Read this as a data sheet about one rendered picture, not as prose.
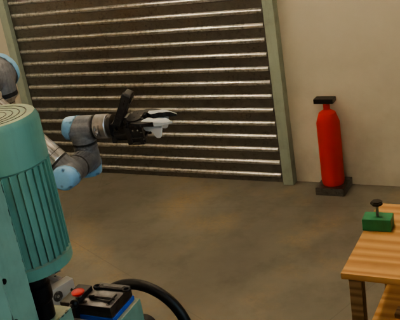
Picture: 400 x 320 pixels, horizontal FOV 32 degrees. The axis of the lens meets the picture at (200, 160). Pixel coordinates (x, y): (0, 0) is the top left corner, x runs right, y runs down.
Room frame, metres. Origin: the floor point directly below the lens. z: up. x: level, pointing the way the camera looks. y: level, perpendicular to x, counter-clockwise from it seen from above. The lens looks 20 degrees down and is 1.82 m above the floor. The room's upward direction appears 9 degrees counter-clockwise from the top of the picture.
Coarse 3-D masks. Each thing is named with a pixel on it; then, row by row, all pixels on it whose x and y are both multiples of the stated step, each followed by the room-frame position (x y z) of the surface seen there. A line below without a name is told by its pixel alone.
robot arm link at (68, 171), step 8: (0, 96) 2.03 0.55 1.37; (0, 104) 2.00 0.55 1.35; (48, 144) 1.96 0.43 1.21; (56, 144) 1.99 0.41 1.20; (48, 152) 1.94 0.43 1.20; (56, 152) 1.95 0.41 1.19; (64, 152) 1.97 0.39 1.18; (56, 160) 1.94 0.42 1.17; (64, 160) 1.94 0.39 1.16; (72, 160) 1.96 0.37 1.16; (80, 160) 1.98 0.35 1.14; (56, 168) 1.92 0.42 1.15; (64, 168) 1.91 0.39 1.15; (72, 168) 1.92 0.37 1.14; (80, 168) 1.95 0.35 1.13; (88, 168) 1.99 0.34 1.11; (56, 176) 1.91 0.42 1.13; (64, 176) 1.90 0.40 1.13; (72, 176) 1.90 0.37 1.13; (80, 176) 1.93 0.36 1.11; (64, 184) 1.90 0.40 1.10; (72, 184) 1.90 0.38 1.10
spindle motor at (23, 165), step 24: (0, 120) 1.22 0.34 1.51; (24, 120) 1.21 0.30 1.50; (0, 144) 1.17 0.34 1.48; (24, 144) 1.19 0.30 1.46; (0, 168) 1.16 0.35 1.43; (24, 168) 1.18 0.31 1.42; (48, 168) 1.24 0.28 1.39; (24, 192) 1.18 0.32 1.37; (48, 192) 1.22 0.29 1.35; (24, 216) 1.17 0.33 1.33; (48, 216) 1.21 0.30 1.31; (24, 240) 1.17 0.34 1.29; (48, 240) 1.19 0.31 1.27; (24, 264) 1.16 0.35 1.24; (48, 264) 1.18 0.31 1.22
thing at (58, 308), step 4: (56, 308) 1.28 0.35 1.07; (60, 308) 1.28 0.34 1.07; (64, 308) 1.27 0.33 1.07; (68, 308) 1.27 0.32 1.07; (56, 312) 1.26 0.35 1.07; (60, 312) 1.26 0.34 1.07; (64, 312) 1.26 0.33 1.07; (68, 312) 1.26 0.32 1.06; (56, 316) 1.25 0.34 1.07; (60, 316) 1.24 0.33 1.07; (64, 316) 1.25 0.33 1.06; (68, 316) 1.26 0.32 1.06; (72, 316) 1.27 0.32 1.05
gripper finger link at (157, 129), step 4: (144, 120) 1.97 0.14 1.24; (148, 120) 1.97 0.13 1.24; (152, 120) 1.96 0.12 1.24; (156, 120) 1.95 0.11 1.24; (160, 120) 1.95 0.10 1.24; (164, 120) 1.95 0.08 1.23; (168, 120) 1.95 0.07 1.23; (156, 124) 1.95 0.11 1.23; (160, 124) 1.94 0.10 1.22; (164, 124) 1.94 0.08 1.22; (144, 128) 1.98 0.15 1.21; (148, 128) 1.97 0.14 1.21; (152, 128) 1.96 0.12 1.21; (156, 128) 1.96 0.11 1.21; (160, 128) 1.95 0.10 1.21; (152, 132) 1.97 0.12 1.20; (156, 132) 1.96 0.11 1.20; (160, 132) 1.96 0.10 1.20; (156, 136) 1.96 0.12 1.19; (160, 136) 1.96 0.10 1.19
